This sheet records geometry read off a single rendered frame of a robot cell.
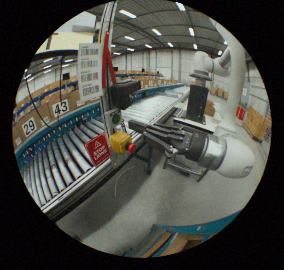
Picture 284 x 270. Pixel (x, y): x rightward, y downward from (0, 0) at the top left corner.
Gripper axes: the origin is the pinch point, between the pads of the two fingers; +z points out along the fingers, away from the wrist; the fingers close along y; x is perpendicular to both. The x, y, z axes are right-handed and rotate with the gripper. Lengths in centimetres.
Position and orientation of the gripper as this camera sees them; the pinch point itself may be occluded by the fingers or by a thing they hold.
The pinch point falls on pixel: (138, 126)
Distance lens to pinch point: 30.2
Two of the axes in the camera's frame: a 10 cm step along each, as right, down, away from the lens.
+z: -8.3, -2.9, 4.7
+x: 0.0, 8.5, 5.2
